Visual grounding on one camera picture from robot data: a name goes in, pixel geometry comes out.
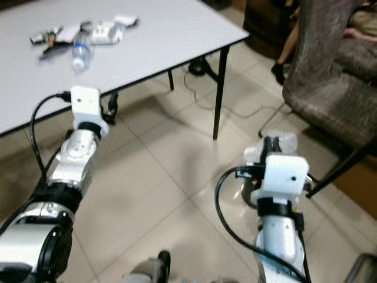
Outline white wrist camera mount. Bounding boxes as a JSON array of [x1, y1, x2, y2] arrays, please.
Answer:
[[71, 86, 110, 137], [250, 153, 310, 204]]

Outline black cable bundle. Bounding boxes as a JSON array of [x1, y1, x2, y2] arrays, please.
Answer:
[[187, 56, 216, 77]]

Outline torn white printed box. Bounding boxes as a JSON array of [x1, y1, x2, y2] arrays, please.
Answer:
[[88, 19, 125, 45]]

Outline dark brown sofa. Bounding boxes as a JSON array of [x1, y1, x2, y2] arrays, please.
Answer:
[[242, 0, 289, 60]]

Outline clear plastic bag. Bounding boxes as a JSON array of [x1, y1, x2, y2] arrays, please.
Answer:
[[243, 131, 298, 164]]

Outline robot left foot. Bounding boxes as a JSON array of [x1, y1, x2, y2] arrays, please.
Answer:
[[123, 250, 173, 283]]

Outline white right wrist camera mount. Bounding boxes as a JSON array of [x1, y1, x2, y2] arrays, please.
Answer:
[[250, 153, 310, 204]]

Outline thin cable on floor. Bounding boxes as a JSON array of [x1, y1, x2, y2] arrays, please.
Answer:
[[183, 74, 292, 119]]

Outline brown fabric chair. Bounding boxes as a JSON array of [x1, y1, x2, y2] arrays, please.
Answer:
[[258, 0, 377, 151]]

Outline black snack wrapper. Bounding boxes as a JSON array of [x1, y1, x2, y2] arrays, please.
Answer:
[[29, 31, 62, 47]]

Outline torn white cardboard envelope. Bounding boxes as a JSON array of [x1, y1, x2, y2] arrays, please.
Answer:
[[40, 22, 92, 61]]

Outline white paper scrap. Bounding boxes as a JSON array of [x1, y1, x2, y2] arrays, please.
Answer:
[[113, 15, 140, 28]]

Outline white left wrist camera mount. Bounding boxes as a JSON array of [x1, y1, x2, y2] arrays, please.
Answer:
[[71, 86, 110, 137]]

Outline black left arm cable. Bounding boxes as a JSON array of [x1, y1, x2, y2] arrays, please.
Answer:
[[29, 91, 74, 177]]

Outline person's thigh in shorts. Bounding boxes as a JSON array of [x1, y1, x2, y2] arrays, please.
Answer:
[[343, 3, 377, 43]]

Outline clear bottle with blue label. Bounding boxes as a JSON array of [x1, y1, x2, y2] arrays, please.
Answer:
[[72, 32, 93, 73]]

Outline person's leg with black sock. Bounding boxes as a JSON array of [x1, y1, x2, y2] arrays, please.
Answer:
[[270, 0, 302, 85]]

